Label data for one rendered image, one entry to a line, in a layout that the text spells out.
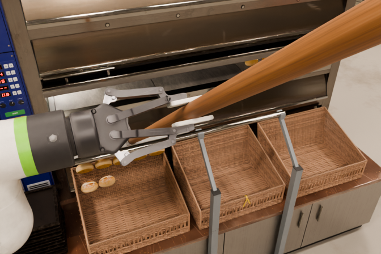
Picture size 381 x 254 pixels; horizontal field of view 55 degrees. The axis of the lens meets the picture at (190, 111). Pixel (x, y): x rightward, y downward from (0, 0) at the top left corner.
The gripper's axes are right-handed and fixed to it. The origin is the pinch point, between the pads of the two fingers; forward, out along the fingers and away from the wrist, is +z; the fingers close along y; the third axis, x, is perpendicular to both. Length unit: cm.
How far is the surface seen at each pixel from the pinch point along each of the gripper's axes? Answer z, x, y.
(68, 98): -20, -158, -33
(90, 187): -18, -161, 19
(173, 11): 39, -110, -59
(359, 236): 161, -176, 105
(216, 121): 64, -155, -2
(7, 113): -49, -134, -28
